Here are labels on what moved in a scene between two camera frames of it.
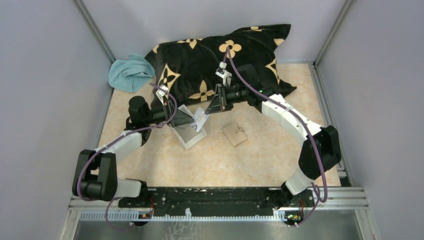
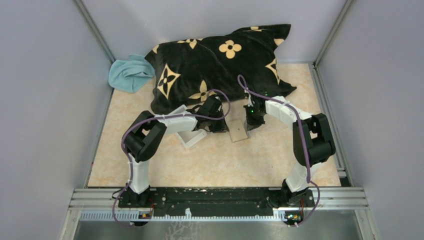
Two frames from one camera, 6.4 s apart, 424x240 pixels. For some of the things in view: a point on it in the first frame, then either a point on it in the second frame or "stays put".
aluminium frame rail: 342,199 stays put
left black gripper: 181,118 to 221,127
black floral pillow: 189,72 stays put
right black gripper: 220,102 to 252,124
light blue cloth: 129,76 stays put
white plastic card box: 187,134 stays put
